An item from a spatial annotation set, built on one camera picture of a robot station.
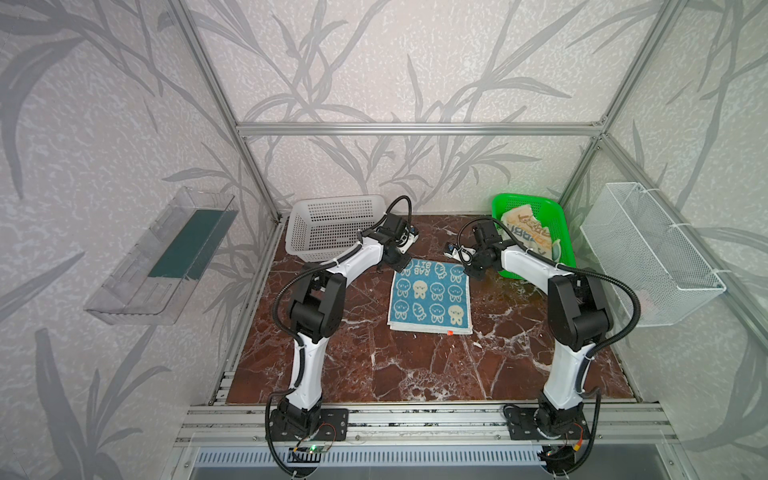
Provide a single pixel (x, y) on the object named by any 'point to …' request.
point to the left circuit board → (312, 448)
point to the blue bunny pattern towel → (431, 296)
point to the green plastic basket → (550, 213)
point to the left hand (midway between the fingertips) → (403, 249)
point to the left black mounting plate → (319, 424)
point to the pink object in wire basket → (646, 300)
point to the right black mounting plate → (555, 423)
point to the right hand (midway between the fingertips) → (470, 253)
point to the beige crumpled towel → (530, 231)
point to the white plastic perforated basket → (321, 227)
